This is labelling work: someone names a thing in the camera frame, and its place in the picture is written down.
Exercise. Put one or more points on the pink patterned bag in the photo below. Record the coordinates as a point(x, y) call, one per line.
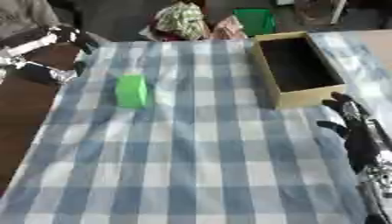
point(228, 28)

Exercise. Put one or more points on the person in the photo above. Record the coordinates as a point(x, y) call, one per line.
point(24, 15)

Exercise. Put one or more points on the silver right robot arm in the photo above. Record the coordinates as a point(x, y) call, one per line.
point(378, 192)

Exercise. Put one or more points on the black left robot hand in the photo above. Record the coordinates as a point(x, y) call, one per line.
point(60, 40)

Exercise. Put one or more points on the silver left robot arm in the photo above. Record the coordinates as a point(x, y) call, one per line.
point(20, 49)

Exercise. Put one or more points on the green crate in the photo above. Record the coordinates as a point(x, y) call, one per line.
point(254, 20)

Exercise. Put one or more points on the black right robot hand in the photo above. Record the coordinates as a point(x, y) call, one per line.
point(360, 137)

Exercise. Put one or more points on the tan cardboard box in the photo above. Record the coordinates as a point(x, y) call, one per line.
point(296, 67)

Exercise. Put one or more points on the patterned fabric bag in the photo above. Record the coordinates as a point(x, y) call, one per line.
point(178, 21)

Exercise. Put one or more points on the green block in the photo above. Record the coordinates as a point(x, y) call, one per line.
point(131, 91)

